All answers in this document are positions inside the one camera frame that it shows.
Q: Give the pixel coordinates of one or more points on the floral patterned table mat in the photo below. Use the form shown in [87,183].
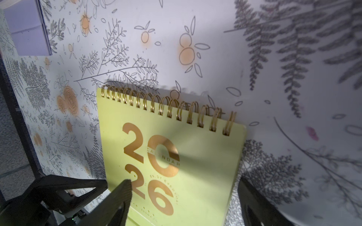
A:
[291,71]

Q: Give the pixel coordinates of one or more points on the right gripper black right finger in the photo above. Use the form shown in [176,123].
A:
[256,209]

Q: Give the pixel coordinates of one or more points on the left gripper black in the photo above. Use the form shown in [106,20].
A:
[34,207]

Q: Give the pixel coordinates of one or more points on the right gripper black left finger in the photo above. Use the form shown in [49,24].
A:
[113,210]

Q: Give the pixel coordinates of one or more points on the green 2026 desk calendar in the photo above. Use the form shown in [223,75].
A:
[181,159]

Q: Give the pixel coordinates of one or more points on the left purple 2026 calendar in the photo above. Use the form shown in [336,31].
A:
[27,27]

